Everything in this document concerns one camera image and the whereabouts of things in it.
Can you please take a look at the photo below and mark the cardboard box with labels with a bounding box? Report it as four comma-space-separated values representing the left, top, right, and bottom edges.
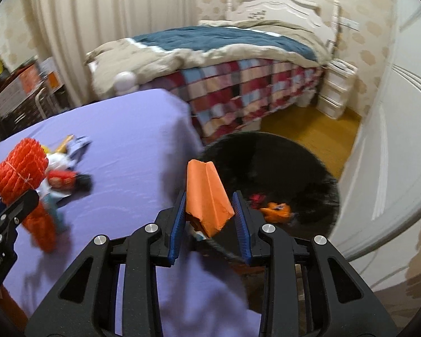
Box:
0, 63, 42, 117

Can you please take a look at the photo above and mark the red bottle black cap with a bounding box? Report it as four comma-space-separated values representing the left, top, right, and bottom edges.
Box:
47, 170, 93, 192

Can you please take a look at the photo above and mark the red foam fruit net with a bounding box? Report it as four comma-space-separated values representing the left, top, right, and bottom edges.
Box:
0, 138, 48, 205

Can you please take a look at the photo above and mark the purple table cloth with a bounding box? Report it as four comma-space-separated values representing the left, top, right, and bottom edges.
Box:
0, 90, 260, 336

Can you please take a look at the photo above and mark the orange paper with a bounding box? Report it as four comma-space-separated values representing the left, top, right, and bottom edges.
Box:
186, 159, 235, 238

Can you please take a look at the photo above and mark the black lined trash bin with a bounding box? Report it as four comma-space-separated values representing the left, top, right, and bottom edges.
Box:
198, 132, 340, 240

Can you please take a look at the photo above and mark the red feathery pompom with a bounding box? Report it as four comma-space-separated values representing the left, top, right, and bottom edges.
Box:
249, 193, 266, 209

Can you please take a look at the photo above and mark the white wardrobe door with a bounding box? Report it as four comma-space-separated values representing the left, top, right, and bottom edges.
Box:
329, 0, 421, 261

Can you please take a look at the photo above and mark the beige pleated curtain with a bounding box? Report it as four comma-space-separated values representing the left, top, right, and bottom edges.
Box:
31, 0, 197, 106

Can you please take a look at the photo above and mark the white orange small box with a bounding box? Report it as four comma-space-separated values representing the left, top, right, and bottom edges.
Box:
39, 56, 64, 92

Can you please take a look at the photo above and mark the white teal toothpaste tube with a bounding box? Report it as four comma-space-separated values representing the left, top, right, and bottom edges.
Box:
42, 194, 67, 234

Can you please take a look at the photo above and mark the small white bin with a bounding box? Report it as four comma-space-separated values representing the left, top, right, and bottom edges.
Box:
295, 89, 317, 108

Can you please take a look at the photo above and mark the plaid bed sheet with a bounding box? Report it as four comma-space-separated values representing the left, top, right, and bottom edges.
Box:
140, 59, 323, 144

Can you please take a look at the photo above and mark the yellow tube black cap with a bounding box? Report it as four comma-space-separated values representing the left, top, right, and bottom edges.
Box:
54, 135, 74, 154

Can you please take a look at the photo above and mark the blue beige quilt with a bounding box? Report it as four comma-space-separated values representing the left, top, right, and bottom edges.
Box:
85, 20, 332, 99

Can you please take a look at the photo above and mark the white wall socket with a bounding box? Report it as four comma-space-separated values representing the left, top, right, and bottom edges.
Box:
340, 17, 360, 31

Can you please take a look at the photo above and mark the white tissue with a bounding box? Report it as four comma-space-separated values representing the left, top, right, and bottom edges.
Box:
36, 152, 74, 198

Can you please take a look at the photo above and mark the purple paper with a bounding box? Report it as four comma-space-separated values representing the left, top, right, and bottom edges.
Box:
67, 136, 92, 167

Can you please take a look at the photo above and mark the white plastic drawer unit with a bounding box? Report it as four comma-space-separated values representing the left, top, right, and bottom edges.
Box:
316, 59, 357, 119

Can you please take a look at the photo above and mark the orange wrapper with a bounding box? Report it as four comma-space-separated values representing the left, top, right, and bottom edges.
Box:
260, 202, 293, 224

